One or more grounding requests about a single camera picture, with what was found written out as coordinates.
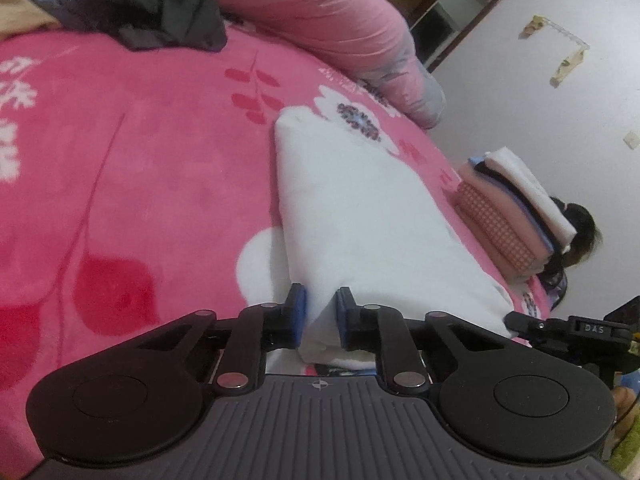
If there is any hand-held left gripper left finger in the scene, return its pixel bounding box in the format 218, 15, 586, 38
135, 282, 308, 395

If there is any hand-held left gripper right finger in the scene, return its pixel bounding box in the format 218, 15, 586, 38
334, 286, 506, 395

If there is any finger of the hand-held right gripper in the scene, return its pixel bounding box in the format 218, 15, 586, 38
502, 311, 548, 341

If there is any white garment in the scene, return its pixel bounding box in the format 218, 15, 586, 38
272, 107, 516, 368

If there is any stack of folded clothes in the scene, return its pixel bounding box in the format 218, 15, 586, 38
455, 146, 578, 276

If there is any pink floral blanket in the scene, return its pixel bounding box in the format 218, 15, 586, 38
0, 25, 551, 480

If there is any long yellowish hanging rag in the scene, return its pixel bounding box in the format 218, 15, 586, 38
550, 47, 587, 88

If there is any small yellowish hanging rag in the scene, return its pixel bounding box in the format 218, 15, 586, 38
520, 15, 547, 40

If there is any pink grey quilt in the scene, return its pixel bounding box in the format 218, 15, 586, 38
200, 0, 446, 130

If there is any dark grey garment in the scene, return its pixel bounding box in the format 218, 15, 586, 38
70, 0, 228, 52

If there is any beige garment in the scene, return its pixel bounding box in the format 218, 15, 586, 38
0, 0, 61, 41

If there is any wall hook rack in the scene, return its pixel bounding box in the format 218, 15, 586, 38
542, 16, 591, 48

